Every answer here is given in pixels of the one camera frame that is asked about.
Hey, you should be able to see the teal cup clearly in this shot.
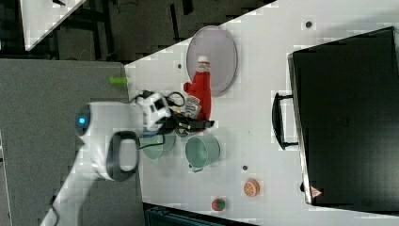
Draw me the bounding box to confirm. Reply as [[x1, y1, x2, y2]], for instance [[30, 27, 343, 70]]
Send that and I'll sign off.
[[139, 135, 175, 159]]

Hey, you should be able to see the teal metal pot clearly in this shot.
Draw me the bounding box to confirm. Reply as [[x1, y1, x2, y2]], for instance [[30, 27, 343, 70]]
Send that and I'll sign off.
[[184, 134, 220, 173]]

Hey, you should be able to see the green toy at edge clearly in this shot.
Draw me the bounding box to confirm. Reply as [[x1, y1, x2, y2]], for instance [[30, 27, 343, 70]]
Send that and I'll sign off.
[[109, 76, 128, 85]]

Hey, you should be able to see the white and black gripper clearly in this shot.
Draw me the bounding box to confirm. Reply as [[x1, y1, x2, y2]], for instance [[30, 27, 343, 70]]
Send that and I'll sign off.
[[137, 92, 215, 134]]

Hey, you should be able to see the black toaster oven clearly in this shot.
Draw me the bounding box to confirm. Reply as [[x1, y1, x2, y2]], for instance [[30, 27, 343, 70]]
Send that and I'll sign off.
[[287, 26, 399, 216]]

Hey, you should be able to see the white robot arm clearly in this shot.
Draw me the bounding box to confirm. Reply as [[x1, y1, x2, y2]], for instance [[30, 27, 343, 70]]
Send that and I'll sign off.
[[40, 90, 214, 226]]

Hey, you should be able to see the red strawberry toy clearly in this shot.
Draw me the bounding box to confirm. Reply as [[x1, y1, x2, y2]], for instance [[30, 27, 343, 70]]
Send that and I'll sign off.
[[211, 198, 226, 211]]

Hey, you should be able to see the red plush ketchup bottle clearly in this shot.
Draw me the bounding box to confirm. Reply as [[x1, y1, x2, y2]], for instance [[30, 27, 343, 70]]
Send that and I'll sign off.
[[184, 56, 212, 120]]

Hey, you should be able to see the orange slice toy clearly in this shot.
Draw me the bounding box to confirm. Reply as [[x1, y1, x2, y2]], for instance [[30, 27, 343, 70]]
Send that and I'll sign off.
[[243, 178, 260, 197]]

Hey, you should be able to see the round grey plate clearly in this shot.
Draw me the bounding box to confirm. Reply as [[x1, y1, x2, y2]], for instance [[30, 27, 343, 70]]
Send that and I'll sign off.
[[185, 25, 238, 97]]

